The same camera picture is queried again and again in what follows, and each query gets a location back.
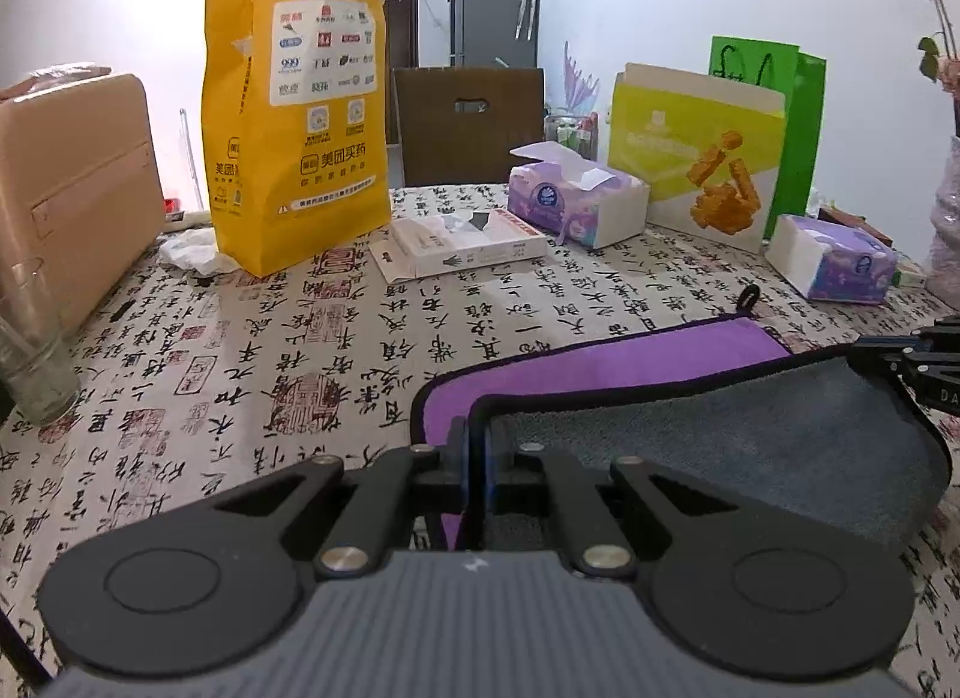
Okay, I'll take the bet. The grey and purple microfibre towel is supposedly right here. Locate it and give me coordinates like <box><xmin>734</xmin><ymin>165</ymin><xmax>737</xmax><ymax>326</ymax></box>
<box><xmin>410</xmin><ymin>306</ymin><xmax>953</xmax><ymax>549</ymax></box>

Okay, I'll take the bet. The pink textured vase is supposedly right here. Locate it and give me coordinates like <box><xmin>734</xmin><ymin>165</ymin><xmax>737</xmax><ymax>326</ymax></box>
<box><xmin>926</xmin><ymin>136</ymin><xmax>960</xmax><ymax>310</ymax></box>

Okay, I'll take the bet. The purple tissue pack right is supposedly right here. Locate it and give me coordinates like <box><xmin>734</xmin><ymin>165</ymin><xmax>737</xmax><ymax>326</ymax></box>
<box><xmin>765</xmin><ymin>215</ymin><xmax>898</xmax><ymax>305</ymax></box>

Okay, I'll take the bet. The clear drinking glass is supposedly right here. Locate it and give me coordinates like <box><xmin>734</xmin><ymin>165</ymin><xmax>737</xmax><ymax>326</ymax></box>
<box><xmin>2</xmin><ymin>257</ymin><xmax>80</xmax><ymax>427</ymax></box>

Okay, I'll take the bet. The yellow-green snack gift bag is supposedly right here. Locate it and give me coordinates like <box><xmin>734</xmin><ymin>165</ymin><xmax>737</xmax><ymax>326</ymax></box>
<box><xmin>608</xmin><ymin>64</ymin><xmax>786</xmax><ymax>253</ymax></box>

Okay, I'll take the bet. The green paper bag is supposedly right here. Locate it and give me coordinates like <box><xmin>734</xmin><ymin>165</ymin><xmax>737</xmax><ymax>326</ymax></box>
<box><xmin>709</xmin><ymin>37</ymin><xmax>827</xmax><ymax>238</ymax></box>

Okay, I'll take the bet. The crumpled white tissue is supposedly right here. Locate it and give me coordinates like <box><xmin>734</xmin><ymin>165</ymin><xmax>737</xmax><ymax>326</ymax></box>
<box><xmin>158</xmin><ymin>227</ymin><xmax>239</xmax><ymax>277</ymax></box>

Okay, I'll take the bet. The purple tissue pack open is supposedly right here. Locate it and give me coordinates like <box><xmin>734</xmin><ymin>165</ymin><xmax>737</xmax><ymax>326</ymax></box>
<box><xmin>508</xmin><ymin>140</ymin><xmax>651</xmax><ymax>251</ymax></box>

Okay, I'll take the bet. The beige suitcase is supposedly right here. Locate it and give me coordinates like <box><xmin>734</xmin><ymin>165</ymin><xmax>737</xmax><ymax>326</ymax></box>
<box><xmin>2</xmin><ymin>74</ymin><xmax>166</xmax><ymax>332</ymax></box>

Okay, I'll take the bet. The white flat cardboard box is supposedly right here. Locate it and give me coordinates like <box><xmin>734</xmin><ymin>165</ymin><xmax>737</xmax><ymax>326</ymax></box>
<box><xmin>370</xmin><ymin>207</ymin><xmax>550</xmax><ymax>285</ymax></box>

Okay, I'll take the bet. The yellow paper delivery bag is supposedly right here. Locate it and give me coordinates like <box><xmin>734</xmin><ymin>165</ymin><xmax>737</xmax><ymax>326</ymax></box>
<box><xmin>202</xmin><ymin>0</ymin><xmax>391</xmax><ymax>277</ymax></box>

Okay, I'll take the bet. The brown wooden chair back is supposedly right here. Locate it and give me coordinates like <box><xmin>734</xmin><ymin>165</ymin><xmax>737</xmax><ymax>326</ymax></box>
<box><xmin>394</xmin><ymin>67</ymin><xmax>544</xmax><ymax>188</ymax></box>

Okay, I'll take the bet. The grey refrigerator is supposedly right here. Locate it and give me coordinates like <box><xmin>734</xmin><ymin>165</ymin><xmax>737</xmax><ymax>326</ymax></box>
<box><xmin>449</xmin><ymin>0</ymin><xmax>539</xmax><ymax>69</ymax></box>

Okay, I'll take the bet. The dark brown door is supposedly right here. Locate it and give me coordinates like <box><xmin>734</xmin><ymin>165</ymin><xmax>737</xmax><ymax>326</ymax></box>
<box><xmin>384</xmin><ymin>0</ymin><xmax>418</xmax><ymax>145</ymax></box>

